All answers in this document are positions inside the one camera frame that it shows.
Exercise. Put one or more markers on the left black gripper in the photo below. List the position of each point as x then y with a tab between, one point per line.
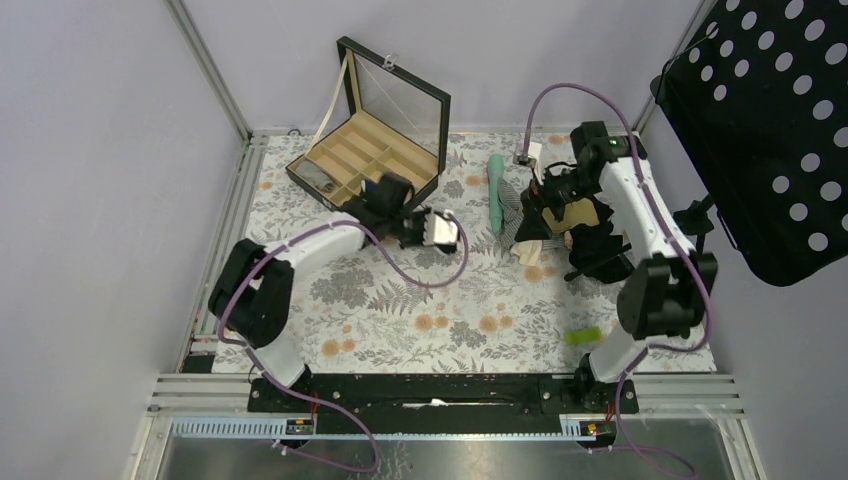
418	241

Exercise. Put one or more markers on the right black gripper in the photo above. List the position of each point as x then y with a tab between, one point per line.
540	195

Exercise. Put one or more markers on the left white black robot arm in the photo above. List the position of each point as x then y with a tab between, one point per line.
252	295

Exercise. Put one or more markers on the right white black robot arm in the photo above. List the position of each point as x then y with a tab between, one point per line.
667	294

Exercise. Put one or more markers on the tan beige cloth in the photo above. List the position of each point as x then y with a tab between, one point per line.
581	212

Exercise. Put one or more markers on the grey striped cloth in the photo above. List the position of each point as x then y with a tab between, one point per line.
512	212

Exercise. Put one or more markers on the mint green rolled cloth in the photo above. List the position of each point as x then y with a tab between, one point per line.
495	170

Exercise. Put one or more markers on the black cloth pile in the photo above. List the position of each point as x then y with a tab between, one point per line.
595	252

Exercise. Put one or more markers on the black wooden compartment box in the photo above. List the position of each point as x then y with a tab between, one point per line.
397	123

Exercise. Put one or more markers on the floral patterned table mat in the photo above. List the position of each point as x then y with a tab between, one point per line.
423	311

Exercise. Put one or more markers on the grey rolled item in box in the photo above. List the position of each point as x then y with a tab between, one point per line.
316	177

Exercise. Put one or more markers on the black tripod stand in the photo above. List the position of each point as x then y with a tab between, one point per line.
694	221

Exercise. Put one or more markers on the green small block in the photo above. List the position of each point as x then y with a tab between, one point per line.
583	336

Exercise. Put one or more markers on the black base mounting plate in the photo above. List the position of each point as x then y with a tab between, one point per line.
449	404

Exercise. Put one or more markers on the black perforated panel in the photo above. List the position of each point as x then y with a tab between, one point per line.
759	103

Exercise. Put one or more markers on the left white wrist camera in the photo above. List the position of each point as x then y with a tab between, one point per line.
441	229

